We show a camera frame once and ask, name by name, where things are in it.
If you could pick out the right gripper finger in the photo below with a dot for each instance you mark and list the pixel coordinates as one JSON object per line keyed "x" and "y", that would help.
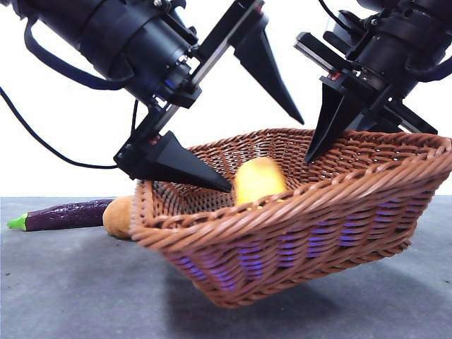
{"x": 379, "y": 121}
{"x": 328, "y": 116}

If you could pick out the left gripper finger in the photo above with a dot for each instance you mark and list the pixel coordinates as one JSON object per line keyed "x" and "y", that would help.
{"x": 263, "y": 63}
{"x": 180, "y": 162}

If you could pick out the brown potato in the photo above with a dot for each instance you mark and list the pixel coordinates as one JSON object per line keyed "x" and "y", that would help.
{"x": 118, "y": 217}

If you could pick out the purple eggplant with green stem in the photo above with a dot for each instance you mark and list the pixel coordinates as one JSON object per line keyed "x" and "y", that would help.
{"x": 67, "y": 215}

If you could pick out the brown wicker basket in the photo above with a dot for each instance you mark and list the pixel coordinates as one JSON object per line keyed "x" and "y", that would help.
{"x": 282, "y": 247}

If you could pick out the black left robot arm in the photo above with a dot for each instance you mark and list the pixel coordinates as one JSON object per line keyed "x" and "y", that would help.
{"x": 106, "y": 35}

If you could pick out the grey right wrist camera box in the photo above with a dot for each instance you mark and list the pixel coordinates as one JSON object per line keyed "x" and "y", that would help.
{"x": 347, "y": 24}

